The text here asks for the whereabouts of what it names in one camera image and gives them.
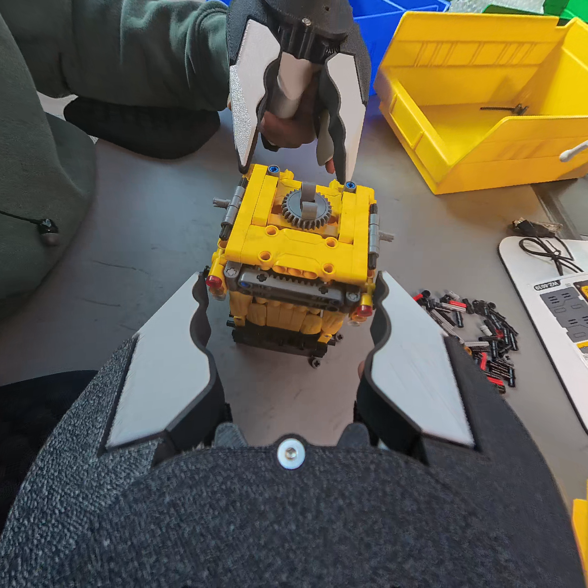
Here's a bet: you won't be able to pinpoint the black earbud cable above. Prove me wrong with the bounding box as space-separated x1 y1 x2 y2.
0 209 60 247

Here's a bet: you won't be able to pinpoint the green plastic bin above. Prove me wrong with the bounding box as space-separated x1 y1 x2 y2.
482 0 588 28

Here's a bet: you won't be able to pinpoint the person's left forearm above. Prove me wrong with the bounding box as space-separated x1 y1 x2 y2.
0 0 230 112

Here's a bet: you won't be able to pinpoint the large yellow plastic bin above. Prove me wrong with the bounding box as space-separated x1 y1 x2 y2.
571 498 588 568

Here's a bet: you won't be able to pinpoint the blue plastic bin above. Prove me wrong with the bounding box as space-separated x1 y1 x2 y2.
347 0 453 98

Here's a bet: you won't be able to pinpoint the printed instruction booklet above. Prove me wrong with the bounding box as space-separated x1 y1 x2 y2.
533 278 588 356

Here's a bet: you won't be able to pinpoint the white rounded board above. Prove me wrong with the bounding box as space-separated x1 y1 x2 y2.
498 236 588 435

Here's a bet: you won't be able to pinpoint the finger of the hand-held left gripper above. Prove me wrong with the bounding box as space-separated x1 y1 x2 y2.
228 17 282 174
316 51 368 184

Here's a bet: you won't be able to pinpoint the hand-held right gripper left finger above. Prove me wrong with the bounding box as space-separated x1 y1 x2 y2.
106 271 230 450

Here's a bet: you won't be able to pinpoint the yellow lego model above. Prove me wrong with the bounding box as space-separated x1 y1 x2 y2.
202 163 396 370

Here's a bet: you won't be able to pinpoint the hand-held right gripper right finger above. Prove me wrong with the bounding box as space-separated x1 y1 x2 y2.
357 270 476 447

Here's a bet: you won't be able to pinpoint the black cable bundle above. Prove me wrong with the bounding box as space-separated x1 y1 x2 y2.
511 219 585 276

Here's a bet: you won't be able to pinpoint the pile of black red lego pins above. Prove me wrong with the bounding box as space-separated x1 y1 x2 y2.
412 288 520 396

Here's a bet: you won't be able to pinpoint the person's left hand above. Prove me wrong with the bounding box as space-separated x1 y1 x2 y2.
259 109 319 151

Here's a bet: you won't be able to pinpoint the person's green sweater torso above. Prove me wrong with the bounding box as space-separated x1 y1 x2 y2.
0 14 98 318

